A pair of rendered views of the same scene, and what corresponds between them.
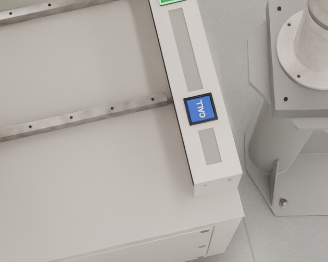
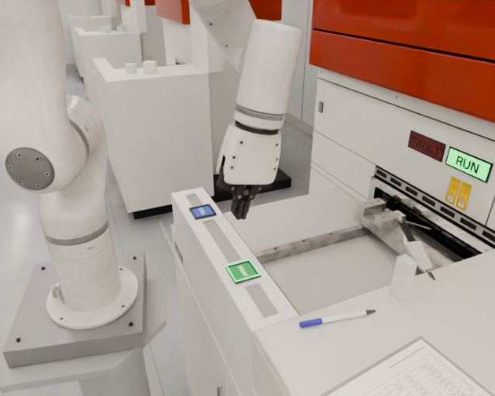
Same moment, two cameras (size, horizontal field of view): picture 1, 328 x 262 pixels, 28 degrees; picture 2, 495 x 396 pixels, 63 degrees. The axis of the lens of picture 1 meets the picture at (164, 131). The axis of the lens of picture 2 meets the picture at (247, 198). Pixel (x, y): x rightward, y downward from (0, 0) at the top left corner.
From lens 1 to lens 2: 1.45 m
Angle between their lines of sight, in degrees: 77
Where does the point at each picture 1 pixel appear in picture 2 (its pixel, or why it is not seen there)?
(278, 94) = (141, 260)
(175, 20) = (233, 256)
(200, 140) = (201, 200)
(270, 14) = (140, 318)
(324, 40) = not seen: hidden behind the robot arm
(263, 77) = (152, 293)
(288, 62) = (128, 277)
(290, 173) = not seen: outside the picture
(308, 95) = not seen: hidden behind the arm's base
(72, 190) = (287, 222)
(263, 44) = (149, 317)
